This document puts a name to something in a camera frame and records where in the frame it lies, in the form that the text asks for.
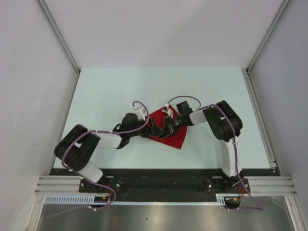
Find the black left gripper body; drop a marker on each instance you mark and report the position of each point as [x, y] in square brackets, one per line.
[144, 129]

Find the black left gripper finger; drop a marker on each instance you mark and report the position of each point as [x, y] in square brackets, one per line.
[147, 134]
[154, 130]

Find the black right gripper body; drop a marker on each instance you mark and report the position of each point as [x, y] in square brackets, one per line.
[177, 123]

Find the red cloth napkin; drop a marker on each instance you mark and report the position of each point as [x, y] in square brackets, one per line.
[176, 140]

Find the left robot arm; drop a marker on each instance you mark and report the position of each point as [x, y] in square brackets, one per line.
[77, 147]

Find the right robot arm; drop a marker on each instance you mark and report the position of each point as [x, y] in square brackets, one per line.
[224, 123]

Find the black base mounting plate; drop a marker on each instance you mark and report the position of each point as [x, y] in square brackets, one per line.
[122, 180]

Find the white slotted cable duct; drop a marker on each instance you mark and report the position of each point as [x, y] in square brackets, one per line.
[97, 200]

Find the aluminium front rail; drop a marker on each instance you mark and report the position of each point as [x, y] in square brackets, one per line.
[260, 186]

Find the left aluminium frame post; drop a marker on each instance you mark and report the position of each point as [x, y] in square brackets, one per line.
[58, 34]

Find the aluminium frame post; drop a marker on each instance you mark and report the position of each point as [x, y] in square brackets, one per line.
[268, 34]
[58, 34]

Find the right aluminium frame post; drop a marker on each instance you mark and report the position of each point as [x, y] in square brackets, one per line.
[268, 34]

